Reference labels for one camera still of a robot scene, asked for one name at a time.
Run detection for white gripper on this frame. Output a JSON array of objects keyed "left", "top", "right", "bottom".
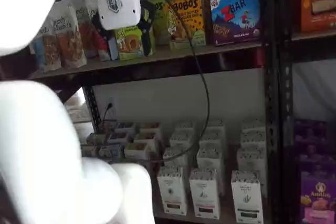
[{"left": 91, "top": 0, "right": 156, "bottom": 61}]

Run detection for green Bobo's apple pie box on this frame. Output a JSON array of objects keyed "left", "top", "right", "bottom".
[{"left": 113, "top": 25, "right": 155, "bottom": 61}]

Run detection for yellow Bobo's peanut butter box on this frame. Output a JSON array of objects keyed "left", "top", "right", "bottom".
[
  {"left": 164, "top": 0, "right": 207, "bottom": 50},
  {"left": 183, "top": 0, "right": 217, "bottom": 44}
]

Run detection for small white windowed box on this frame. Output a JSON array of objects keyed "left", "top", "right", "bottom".
[
  {"left": 124, "top": 141, "right": 152, "bottom": 161},
  {"left": 86, "top": 132, "right": 108, "bottom": 146},
  {"left": 114, "top": 121, "right": 136, "bottom": 133},
  {"left": 133, "top": 131, "right": 159, "bottom": 144},
  {"left": 98, "top": 143, "right": 123, "bottom": 159},
  {"left": 107, "top": 130, "right": 132, "bottom": 145}
]

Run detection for blue Z Bar box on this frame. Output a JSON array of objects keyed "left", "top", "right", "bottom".
[{"left": 209, "top": 0, "right": 262, "bottom": 47}]

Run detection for white patterned-top box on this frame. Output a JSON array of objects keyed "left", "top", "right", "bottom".
[
  {"left": 199, "top": 129, "right": 225, "bottom": 147},
  {"left": 204, "top": 118, "right": 226, "bottom": 132},
  {"left": 196, "top": 144, "right": 224, "bottom": 170},
  {"left": 175, "top": 120, "right": 198, "bottom": 133},
  {"left": 239, "top": 130, "right": 266, "bottom": 150},
  {"left": 169, "top": 129, "right": 195, "bottom": 149},
  {"left": 241, "top": 118, "right": 266, "bottom": 133},
  {"left": 237, "top": 147, "right": 266, "bottom": 173},
  {"left": 162, "top": 146, "right": 188, "bottom": 168}
]

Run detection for white box orange strip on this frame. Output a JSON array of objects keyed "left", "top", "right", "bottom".
[{"left": 156, "top": 166, "right": 188, "bottom": 216}]

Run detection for white box pink strip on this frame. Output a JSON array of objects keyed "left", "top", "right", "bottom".
[{"left": 188, "top": 167, "right": 221, "bottom": 220}]

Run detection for orange snack box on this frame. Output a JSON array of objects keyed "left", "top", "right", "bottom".
[{"left": 299, "top": 0, "right": 336, "bottom": 33}]

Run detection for white box green strip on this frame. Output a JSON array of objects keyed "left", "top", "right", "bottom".
[{"left": 230, "top": 170, "right": 265, "bottom": 223}]

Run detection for purple snack box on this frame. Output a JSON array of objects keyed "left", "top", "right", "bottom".
[{"left": 292, "top": 119, "right": 336, "bottom": 175}]

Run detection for purple Annie's box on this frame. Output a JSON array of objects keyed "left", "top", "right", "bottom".
[{"left": 299, "top": 170, "right": 336, "bottom": 224}]

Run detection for Purely Elizabeth bag red label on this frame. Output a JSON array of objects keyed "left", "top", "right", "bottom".
[{"left": 83, "top": 0, "right": 111, "bottom": 62}]

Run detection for Purely Elizabeth bag brown label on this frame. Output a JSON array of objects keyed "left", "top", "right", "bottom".
[{"left": 75, "top": 0, "right": 98, "bottom": 59}]

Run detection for black metal shelving unit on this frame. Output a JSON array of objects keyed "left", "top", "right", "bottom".
[
  {"left": 277, "top": 0, "right": 336, "bottom": 224},
  {"left": 26, "top": 0, "right": 279, "bottom": 224}
]

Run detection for Purely Elizabeth bag orange label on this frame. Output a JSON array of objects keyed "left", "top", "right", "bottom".
[{"left": 49, "top": 0, "right": 88, "bottom": 69}]

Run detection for Purely Elizabeth bag blue label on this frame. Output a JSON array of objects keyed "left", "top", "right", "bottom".
[{"left": 29, "top": 18, "right": 62, "bottom": 73}]

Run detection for patterned floor rug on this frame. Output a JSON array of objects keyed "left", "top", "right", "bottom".
[{"left": 64, "top": 94, "right": 91, "bottom": 124}]

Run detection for dark maroon sofa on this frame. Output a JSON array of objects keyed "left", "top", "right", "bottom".
[{"left": 0, "top": 53, "right": 35, "bottom": 82}]

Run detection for small red object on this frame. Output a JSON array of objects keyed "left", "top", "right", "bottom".
[{"left": 251, "top": 47, "right": 264, "bottom": 68}]

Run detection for black power cord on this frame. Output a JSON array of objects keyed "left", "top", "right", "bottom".
[{"left": 100, "top": 103, "right": 114, "bottom": 131}]

